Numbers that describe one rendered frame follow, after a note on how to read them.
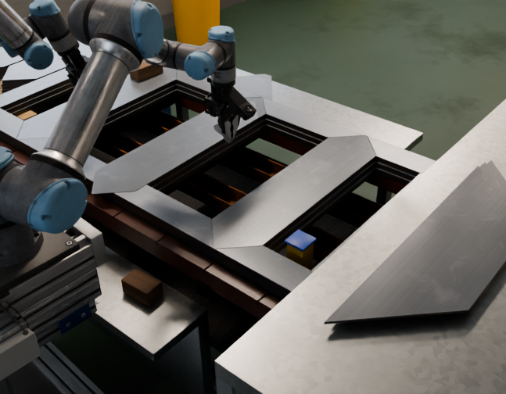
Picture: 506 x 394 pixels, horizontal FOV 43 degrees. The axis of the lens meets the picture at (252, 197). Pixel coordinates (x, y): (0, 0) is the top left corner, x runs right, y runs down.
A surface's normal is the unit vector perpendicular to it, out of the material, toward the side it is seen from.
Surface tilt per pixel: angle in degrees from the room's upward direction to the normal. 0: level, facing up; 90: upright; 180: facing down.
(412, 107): 0
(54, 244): 0
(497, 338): 0
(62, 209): 94
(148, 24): 86
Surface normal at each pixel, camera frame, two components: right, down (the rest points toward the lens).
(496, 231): -0.01, -0.81
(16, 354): 0.72, 0.40
